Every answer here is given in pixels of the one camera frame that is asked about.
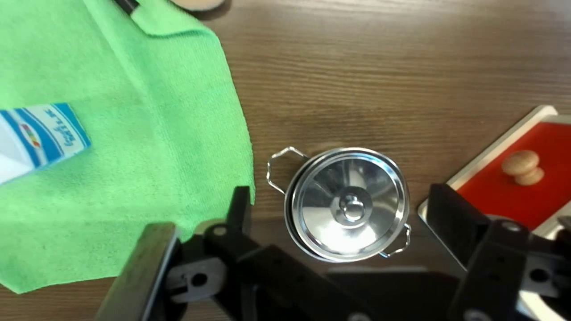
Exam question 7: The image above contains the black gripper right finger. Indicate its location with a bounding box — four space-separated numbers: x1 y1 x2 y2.
427 184 571 321

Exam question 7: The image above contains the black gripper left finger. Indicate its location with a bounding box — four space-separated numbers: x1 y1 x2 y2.
97 186 265 321

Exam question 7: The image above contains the round steel pot lid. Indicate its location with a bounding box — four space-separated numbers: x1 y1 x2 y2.
290 149 411 265

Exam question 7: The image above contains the small steel pot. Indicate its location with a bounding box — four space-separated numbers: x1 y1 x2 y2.
265 145 414 265

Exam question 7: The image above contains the wooden box with red drawer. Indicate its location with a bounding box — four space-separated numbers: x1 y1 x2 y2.
416 104 571 243

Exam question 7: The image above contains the small white bottle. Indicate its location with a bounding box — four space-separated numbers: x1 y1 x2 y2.
0 102 93 186

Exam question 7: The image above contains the green cloth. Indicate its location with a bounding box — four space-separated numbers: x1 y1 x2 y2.
0 0 257 297

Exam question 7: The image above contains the tan potato toy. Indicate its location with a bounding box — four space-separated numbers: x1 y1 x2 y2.
170 0 229 15

